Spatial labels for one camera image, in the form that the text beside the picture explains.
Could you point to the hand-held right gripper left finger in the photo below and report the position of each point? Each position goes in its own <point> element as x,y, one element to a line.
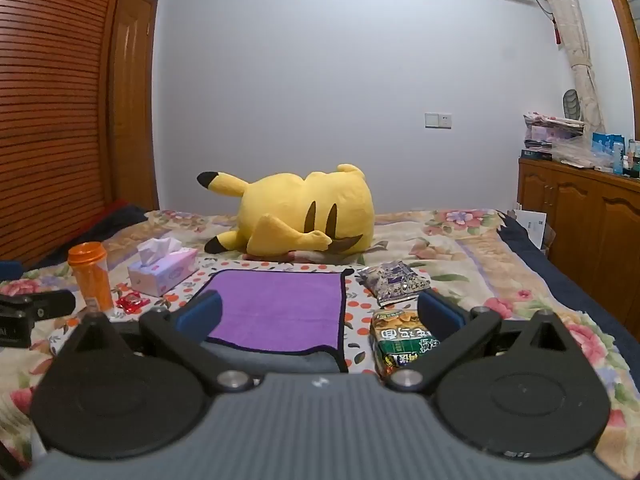
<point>200,312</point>

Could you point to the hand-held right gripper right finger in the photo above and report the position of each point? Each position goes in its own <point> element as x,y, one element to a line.
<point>439,311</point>

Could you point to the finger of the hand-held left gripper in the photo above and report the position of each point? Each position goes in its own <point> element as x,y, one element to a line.
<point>50,304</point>

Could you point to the purple towel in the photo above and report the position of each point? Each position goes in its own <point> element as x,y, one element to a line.
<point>280,305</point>

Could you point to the grey towel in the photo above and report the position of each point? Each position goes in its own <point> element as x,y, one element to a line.
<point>280,362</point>

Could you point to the orange plastic bottle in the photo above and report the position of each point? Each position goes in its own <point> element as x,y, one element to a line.
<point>92,280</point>

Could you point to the green snack packet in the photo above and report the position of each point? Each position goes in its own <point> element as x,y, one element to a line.
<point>397,342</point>

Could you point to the purple snack packet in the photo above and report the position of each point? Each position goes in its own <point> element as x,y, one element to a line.
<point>395,281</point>

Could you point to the pink tissue box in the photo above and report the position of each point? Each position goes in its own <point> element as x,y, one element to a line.
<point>162,272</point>

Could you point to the red candy wrapper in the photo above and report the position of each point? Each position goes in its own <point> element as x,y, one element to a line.
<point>132,303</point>

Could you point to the cardboard box with papers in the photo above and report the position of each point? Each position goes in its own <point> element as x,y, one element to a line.
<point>532,227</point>

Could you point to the dark blue blanket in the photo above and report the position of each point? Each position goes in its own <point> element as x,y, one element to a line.
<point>575,285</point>

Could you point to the yellow plush toy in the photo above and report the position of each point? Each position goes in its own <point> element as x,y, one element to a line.
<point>305,210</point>

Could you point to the wooden cabinet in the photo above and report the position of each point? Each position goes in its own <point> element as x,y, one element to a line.
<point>585,220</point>

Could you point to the wooden louvred wardrobe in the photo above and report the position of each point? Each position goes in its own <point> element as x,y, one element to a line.
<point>50,110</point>

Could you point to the stack of magazines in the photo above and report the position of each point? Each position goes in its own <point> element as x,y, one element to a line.
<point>547,135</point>

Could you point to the clear plastic bag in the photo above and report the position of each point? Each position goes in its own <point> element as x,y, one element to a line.
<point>580,155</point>

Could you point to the wooden door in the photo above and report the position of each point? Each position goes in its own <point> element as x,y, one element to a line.
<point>132,110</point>

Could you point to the blue carton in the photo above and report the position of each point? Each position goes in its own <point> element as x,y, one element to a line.
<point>605,147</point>

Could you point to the group of small bottles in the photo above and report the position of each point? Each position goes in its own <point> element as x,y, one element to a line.
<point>631,160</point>

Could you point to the grey hand fan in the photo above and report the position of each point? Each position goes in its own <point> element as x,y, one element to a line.
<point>573,104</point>

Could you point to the beige curtain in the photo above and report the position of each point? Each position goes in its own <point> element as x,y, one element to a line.
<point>575,45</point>

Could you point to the red hanging ornament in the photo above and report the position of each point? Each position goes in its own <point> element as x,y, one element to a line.
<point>557,32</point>

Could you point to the white wall socket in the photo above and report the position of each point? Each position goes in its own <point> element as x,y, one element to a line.
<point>437,120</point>

